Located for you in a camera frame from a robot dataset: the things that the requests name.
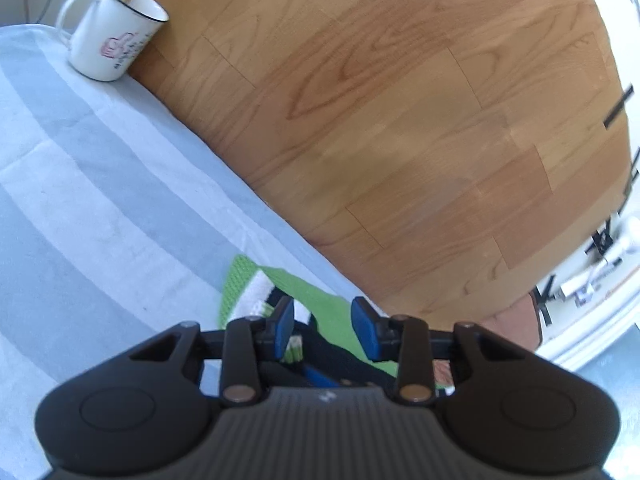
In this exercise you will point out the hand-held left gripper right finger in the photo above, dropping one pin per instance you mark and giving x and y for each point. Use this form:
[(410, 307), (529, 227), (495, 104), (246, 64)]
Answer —
[(362, 330)]

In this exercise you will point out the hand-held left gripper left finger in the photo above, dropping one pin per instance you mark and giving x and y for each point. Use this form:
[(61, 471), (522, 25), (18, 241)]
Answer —
[(285, 327)]

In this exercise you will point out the navy green white striped garment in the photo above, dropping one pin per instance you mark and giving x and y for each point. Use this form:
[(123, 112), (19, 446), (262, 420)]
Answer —
[(325, 302)]

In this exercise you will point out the brown cushion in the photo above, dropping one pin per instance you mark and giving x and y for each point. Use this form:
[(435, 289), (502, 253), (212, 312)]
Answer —
[(515, 322)]

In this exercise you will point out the black tape cross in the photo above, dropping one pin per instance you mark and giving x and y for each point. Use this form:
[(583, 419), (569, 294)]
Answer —
[(544, 300)]

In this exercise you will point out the blue striped bed sheet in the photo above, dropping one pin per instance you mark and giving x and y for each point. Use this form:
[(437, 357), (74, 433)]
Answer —
[(115, 210)]

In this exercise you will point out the black tape cluster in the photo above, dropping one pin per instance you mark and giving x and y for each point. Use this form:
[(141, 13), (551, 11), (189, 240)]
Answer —
[(602, 237)]

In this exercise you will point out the black tape strip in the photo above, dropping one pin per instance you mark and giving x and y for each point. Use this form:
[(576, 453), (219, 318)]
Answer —
[(636, 167), (619, 106)]

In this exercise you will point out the white enamel mug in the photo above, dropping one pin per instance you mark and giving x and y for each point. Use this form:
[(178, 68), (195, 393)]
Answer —
[(110, 45)]

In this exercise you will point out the wood-grain wall sheet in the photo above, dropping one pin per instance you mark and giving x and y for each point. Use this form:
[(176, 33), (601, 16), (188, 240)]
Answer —
[(400, 135)]

